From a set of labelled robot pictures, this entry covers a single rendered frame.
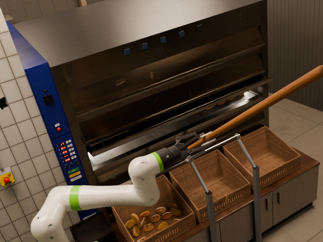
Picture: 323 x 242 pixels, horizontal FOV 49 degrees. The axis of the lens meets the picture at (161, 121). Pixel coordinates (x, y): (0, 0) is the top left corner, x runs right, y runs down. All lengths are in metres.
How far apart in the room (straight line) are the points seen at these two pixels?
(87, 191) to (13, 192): 1.29
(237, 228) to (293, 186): 0.69
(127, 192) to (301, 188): 2.46
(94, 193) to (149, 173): 0.29
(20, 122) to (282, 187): 2.34
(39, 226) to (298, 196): 2.75
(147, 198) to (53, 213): 0.41
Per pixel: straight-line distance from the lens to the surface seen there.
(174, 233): 3.05
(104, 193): 1.64
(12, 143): 2.70
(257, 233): 3.57
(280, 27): 5.80
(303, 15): 5.49
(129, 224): 3.20
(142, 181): 1.51
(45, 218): 1.63
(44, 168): 2.84
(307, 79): 1.05
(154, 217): 3.19
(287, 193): 3.65
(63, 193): 1.72
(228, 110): 3.44
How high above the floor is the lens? 2.85
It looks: 29 degrees down
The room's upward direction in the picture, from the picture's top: 11 degrees counter-clockwise
